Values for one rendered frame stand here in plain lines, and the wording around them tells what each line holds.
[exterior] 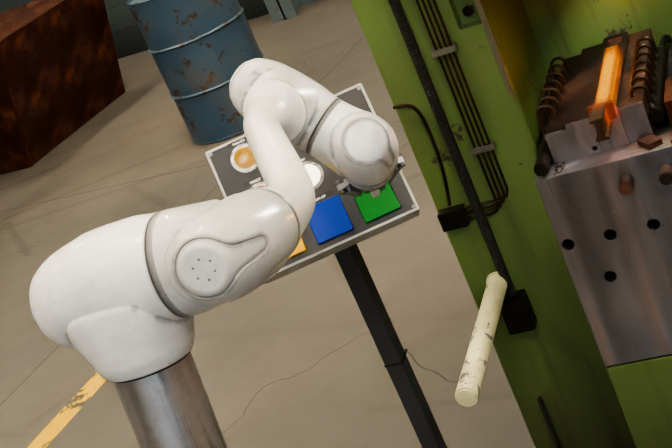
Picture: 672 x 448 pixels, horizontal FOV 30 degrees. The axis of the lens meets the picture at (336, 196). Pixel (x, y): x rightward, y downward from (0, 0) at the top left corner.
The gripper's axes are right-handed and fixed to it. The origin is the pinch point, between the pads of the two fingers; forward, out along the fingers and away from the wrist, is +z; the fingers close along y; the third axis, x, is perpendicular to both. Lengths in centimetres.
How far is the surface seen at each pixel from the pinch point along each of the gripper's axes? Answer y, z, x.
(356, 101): 4.6, 13.2, 19.2
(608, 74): 54, 22, 5
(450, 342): 9, 170, -26
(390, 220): 0.9, 13.3, -5.2
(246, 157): -19.7, 12.8, 17.9
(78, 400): -123, 238, 14
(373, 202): -0.7, 12.5, -0.7
